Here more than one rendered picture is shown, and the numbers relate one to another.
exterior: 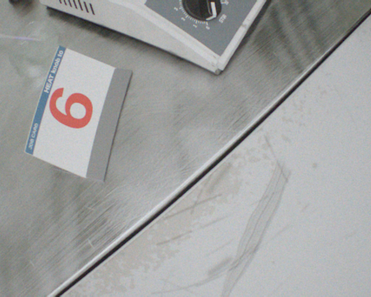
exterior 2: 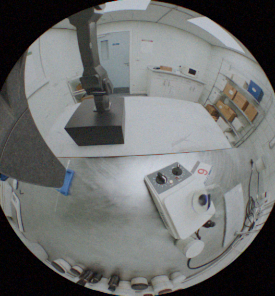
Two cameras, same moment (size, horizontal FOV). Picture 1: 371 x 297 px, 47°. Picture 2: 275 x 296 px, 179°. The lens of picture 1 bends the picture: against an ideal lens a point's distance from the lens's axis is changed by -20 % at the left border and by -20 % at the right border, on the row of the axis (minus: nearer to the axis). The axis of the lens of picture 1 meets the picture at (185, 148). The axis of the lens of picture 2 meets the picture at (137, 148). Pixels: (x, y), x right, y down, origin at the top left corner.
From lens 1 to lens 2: 0.35 m
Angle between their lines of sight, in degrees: 48
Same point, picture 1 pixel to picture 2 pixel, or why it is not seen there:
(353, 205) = (162, 132)
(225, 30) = (173, 165)
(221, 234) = (184, 143)
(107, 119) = (195, 168)
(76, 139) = (201, 167)
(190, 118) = (182, 160)
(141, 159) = (191, 159)
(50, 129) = (207, 168)
